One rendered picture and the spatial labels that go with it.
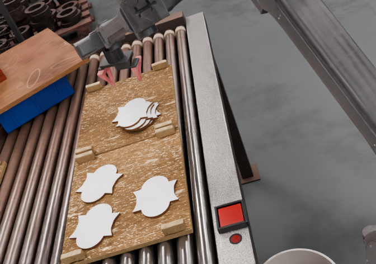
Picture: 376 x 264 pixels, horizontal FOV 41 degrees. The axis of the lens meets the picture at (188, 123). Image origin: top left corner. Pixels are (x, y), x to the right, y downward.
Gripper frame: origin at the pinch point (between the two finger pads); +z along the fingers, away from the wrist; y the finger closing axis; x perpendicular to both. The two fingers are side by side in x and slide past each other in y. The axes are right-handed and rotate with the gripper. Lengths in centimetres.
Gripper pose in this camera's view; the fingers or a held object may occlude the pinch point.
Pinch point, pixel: (126, 81)
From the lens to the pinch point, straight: 165.3
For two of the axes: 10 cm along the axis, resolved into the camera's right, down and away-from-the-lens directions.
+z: 3.1, 7.5, 5.9
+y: 9.4, -1.4, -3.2
